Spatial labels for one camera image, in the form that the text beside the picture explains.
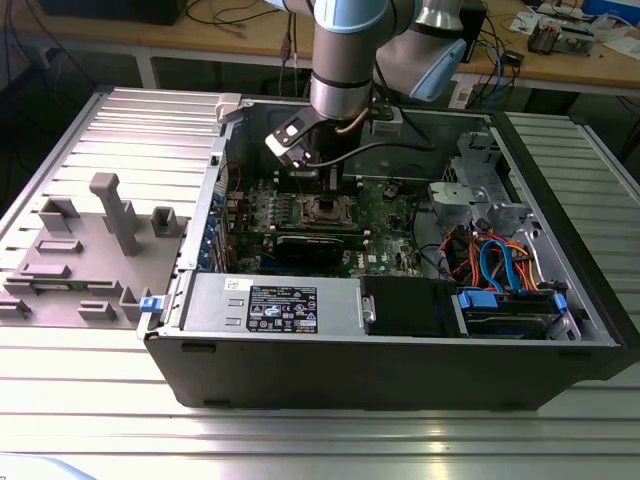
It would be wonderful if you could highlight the CPU socket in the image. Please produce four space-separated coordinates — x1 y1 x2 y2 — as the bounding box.
298 193 359 227

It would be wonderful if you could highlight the black camera cable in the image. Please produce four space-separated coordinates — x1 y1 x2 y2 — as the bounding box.
304 137 437 169

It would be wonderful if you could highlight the black graphics card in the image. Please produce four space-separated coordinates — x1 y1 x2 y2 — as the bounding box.
273 232 347 267

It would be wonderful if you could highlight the metal heat sink cooler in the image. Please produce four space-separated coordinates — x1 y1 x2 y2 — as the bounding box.
527 22 559 56

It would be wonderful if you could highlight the black PC case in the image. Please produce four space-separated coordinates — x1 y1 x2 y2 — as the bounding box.
142 93 629 412

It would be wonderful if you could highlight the red wire bundle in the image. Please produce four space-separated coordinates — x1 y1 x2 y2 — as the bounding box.
438 227 482 275

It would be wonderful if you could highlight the wooden desk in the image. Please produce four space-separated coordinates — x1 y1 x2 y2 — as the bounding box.
0 0 640 95

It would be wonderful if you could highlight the green motherboard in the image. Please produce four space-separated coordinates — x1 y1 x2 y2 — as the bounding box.
222 174 427 279

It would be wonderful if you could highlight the pale grey case latch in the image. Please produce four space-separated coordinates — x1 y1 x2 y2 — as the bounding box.
214 92 254 124

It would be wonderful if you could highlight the black RAM slot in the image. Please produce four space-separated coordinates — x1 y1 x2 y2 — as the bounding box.
277 171 364 179
277 176 364 184
277 181 364 190
277 187 364 195

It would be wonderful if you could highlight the orange data wire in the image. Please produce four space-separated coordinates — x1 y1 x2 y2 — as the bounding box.
499 241 542 294

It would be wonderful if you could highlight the thin black wire loop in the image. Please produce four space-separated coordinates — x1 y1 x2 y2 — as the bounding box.
410 198 452 282

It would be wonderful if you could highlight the grey parts rack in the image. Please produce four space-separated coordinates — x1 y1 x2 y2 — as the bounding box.
0 171 194 332

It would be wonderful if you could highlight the hard disk in blue carrier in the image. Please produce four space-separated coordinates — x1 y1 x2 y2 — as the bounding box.
452 286 569 341

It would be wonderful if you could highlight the blue data wire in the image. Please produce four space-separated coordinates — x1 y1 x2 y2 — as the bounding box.
478 239 527 296

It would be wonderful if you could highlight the copper coloured hose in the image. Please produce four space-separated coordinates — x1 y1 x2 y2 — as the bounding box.
335 112 371 138

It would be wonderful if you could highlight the silver lidded CPU chip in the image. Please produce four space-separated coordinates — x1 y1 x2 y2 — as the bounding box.
309 201 342 222

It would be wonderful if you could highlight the silver power supply unit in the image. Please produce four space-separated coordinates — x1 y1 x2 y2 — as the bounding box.
182 272 362 335

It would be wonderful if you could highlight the black drive box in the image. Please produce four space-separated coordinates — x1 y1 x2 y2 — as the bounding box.
360 275 459 339

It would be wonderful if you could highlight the tall black box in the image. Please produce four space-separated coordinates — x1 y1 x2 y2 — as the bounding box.
464 0 489 64

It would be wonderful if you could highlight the black computer box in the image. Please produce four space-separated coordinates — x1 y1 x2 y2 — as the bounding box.
38 0 181 27

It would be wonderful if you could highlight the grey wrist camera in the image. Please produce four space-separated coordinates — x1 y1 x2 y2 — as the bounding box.
370 102 404 136

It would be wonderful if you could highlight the metal CPU socket cover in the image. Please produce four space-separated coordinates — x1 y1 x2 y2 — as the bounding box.
302 195 355 225

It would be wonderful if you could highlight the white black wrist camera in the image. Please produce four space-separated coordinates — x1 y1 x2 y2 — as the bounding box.
263 107 321 169

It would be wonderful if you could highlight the blue cardboard box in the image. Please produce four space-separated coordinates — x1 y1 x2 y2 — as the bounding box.
582 0 640 24

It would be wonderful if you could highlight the silver metal drive cage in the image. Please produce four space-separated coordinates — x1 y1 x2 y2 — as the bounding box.
427 130 540 242

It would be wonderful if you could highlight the green RAM stick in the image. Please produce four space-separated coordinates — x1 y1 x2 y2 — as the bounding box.
29 281 89 293

